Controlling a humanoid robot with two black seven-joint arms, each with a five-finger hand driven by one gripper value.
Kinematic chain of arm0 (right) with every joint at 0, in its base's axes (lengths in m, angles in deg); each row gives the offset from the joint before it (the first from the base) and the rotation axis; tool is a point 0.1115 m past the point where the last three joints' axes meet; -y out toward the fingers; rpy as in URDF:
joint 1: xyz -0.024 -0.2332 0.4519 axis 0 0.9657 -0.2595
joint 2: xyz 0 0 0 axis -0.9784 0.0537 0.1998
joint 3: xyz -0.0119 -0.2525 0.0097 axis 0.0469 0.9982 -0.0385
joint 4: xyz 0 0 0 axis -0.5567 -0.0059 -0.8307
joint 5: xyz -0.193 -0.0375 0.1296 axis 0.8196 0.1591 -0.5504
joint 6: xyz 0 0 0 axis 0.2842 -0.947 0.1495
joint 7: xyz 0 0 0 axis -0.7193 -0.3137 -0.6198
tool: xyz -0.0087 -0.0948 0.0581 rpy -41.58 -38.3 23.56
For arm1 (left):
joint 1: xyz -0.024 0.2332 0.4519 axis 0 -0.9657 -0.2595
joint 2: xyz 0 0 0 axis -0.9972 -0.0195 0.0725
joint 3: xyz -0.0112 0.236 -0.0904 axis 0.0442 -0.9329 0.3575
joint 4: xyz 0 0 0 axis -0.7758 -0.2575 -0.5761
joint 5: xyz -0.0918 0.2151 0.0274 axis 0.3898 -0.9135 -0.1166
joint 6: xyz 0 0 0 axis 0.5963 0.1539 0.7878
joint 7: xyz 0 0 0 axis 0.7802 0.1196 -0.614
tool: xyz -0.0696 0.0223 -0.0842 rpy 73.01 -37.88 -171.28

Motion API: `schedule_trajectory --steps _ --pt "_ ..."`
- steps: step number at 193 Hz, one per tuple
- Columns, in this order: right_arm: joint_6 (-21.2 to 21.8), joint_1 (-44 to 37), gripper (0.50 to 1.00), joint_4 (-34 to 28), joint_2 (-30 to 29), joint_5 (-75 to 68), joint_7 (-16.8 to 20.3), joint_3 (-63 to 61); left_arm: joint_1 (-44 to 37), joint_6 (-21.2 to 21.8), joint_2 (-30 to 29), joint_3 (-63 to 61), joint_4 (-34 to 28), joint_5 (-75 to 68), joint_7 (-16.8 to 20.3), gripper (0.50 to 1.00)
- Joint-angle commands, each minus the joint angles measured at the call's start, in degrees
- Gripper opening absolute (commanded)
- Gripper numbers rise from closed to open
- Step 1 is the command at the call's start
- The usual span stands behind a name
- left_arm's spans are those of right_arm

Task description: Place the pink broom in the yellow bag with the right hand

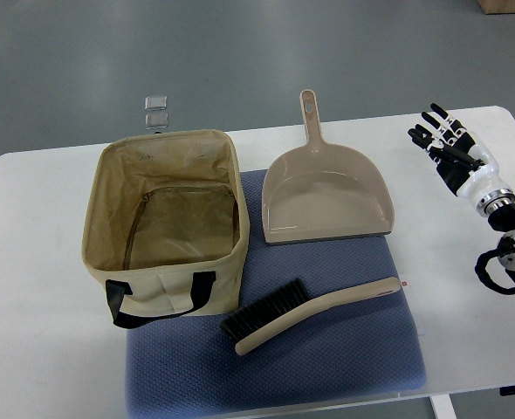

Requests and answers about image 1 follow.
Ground blue cushion mat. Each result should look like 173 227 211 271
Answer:
126 170 426 418

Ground cardboard box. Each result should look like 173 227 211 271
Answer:
477 0 515 15

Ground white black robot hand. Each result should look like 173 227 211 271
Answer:
408 103 515 217

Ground clear floor plate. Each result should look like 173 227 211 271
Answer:
144 95 168 111
145 112 168 129

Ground lower clear floor plate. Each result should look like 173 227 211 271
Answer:
145 112 168 129

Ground white table leg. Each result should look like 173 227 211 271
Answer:
429 394 457 419

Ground upper clear floor plate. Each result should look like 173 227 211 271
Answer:
144 95 168 111

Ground beige plastic dustpan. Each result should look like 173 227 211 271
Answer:
261 90 395 244

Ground beige fabric bag black handles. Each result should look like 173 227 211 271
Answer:
82 129 250 329

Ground beige hand broom black bristles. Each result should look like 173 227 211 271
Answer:
220 277 402 356

